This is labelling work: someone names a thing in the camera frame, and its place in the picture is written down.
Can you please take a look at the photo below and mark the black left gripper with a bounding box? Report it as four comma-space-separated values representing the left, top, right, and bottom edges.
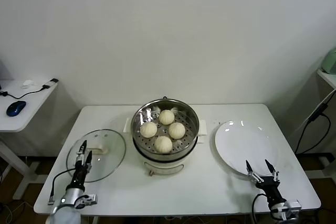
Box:
70, 140, 93, 189

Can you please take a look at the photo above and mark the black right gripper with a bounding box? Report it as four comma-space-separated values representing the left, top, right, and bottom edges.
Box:
245, 158, 286, 205

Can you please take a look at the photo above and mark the glass lid with cream handle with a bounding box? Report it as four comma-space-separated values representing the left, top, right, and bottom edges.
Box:
65, 129, 127, 183

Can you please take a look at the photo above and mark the white steamed baozi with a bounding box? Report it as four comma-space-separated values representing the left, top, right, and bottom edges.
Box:
159, 109, 175, 125
154, 135, 173, 154
140, 122, 158, 138
167, 122, 186, 140

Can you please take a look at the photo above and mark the perforated steel steamer basket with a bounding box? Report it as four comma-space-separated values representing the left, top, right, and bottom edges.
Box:
130, 99, 200, 156

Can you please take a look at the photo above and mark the white round plate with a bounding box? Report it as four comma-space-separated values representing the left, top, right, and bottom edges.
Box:
214, 120, 279, 177

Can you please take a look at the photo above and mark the white side desk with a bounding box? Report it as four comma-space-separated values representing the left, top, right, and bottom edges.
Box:
0, 79, 79, 200

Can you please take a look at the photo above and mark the cream electric pot base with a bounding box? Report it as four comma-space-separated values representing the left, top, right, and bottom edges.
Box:
122, 118, 208, 177

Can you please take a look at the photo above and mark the blue computer mouse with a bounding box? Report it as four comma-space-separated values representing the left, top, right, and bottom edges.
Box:
6, 100, 27, 117

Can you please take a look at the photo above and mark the white crumpled tissue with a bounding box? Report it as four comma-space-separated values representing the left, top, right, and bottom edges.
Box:
20, 79, 37, 90

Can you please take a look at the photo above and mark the white side shelf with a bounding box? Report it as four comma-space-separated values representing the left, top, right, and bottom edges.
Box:
316, 68, 336, 89

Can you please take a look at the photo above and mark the mint green appliance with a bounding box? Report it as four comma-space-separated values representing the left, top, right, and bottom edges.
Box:
321, 47, 336, 74

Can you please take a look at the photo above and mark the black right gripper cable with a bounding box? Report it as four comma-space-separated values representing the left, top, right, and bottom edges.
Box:
251, 194, 269, 224

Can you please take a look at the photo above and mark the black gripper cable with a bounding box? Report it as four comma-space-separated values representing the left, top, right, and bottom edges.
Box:
251, 194, 269, 224
48, 170, 77, 206

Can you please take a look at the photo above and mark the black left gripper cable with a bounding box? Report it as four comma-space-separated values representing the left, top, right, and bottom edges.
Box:
48, 170, 77, 206

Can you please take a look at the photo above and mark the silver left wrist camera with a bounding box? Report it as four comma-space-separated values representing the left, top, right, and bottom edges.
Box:
76, 194, 98, 207

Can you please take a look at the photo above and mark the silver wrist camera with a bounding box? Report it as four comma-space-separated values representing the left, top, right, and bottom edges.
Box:
76, 194, 98, 207
285, 199, 301, 213

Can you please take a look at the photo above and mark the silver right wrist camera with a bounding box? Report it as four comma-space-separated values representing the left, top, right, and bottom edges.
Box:
285, 199, 301, 213

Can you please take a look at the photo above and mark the black power adapter cable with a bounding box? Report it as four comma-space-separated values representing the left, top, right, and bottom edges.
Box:
293, 103, 331, 154

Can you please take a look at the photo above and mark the black desk cable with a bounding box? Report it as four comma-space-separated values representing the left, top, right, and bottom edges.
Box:
0, 78, 58, 99

